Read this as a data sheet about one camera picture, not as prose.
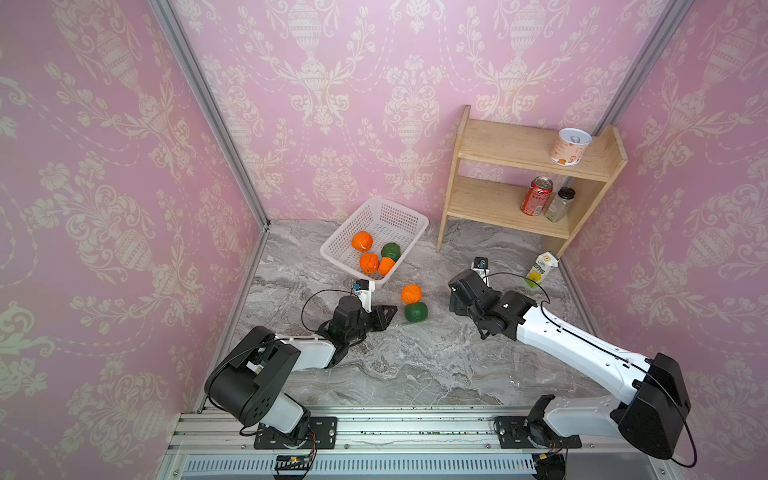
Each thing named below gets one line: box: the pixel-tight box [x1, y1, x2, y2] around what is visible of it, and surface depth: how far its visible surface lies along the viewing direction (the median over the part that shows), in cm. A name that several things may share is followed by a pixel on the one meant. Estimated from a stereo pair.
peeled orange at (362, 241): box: [352, 231, 373, 252], surface depth 109 cm
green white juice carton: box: [525, 251, 559, 288], surface depth 96 cm
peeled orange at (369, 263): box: [360, 252, 379, 274], surface depth 103 cm
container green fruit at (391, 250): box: [381, 242, 401, 262], surface depth 108 cm
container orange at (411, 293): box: [401, 284, 423, 305], surface depth 94 cm
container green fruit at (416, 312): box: [404, 302, 428, 323], surface depth 92 cm
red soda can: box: [520, 175, 553, 217], surface depth 89 cm
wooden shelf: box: [436, 105, 628, 257], surface depth 88 cm
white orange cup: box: [550, 128, 593, 167], surface depth 74 cm
